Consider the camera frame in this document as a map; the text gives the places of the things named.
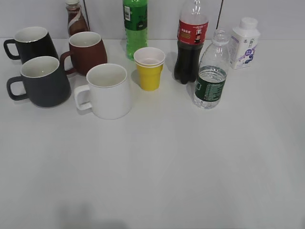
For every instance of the black ceramic mug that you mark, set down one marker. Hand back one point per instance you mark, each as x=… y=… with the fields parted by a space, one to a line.
x=31 y=42

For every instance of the brown Nescafe coffee bottle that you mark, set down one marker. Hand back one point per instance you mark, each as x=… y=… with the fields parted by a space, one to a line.
x=76 y=20

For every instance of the cola bottle red label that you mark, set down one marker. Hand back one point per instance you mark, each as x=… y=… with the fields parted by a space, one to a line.
x=193 y=25

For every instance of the white ceramic mug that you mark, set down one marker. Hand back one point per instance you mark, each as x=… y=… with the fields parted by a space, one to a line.
x=107 y=92

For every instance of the yellow paper cup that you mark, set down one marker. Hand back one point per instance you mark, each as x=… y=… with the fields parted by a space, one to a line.
x=149 y=62

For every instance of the dark grey ceramic mug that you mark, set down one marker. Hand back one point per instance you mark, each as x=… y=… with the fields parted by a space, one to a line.
x=44 y=80

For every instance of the red-brown ceramic mug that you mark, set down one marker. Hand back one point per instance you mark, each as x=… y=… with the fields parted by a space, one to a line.
x=86 y=50

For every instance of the clear water bottle green label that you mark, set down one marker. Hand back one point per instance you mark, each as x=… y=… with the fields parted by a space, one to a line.
x=213 y=70

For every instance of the green soda bottle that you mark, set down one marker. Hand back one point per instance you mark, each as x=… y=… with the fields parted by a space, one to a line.
x=135 y=15

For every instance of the white yogurt drink bottle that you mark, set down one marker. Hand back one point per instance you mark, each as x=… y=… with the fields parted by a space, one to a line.
x=243 y=42

